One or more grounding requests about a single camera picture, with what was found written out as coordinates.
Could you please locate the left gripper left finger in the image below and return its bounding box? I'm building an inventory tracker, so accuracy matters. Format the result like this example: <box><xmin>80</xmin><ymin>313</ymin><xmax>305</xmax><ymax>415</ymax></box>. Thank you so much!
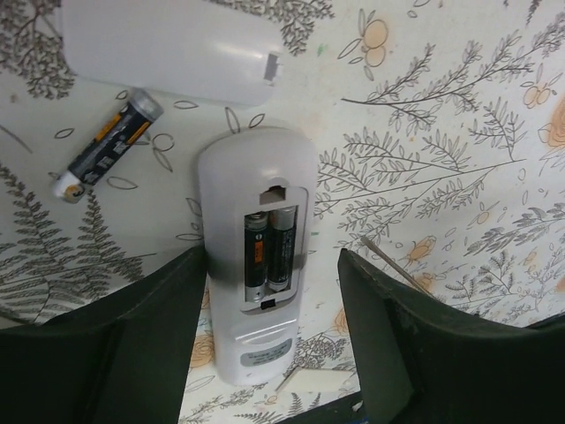
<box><xmin>1</xmin><ymin>246</ymin><xmax>207</xmax><ymax>423</ymax></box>

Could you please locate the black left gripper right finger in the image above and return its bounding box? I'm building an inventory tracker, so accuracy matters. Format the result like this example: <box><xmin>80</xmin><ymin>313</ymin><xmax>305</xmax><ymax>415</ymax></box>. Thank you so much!
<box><xmin>338</xmin><ymin>249</ymin><xmax>564</xmax><ymax>423</ymax></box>

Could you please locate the white battery cover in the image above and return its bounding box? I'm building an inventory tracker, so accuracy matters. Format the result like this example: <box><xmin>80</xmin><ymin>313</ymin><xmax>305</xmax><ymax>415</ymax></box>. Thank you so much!
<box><xmin>275</xmin><ymin>367</ymin><xmax>357</xmax><ymax>393</ymax></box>

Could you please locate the small white display remote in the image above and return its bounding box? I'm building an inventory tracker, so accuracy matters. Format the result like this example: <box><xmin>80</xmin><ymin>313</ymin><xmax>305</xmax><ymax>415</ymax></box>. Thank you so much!
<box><xmin>198</xmin><ymin>127</ymin><xmax>317</xmax><ymax>385</ymax></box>

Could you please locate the white small remote cover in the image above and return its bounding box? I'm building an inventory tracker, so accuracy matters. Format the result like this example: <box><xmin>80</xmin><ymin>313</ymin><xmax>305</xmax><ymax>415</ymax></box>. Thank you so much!
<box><xmin>60</xmin><ymin>0</ymin><xmax>283</xmax><ymax>107</ymax></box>

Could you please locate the AAA battery black label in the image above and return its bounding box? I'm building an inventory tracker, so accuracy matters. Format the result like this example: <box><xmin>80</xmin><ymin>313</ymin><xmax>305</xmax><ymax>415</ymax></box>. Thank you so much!
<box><xmin>267</xmin><ymin>206</ymin><xmax>297</xmax><ymax>292</ymax></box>

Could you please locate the floral table mat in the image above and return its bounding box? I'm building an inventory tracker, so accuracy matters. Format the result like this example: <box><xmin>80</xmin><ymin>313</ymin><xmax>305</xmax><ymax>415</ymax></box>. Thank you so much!
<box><xmin>0</xmin><ymin>0</ymin><xmax>565</xmax><ymax>424</ymax></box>

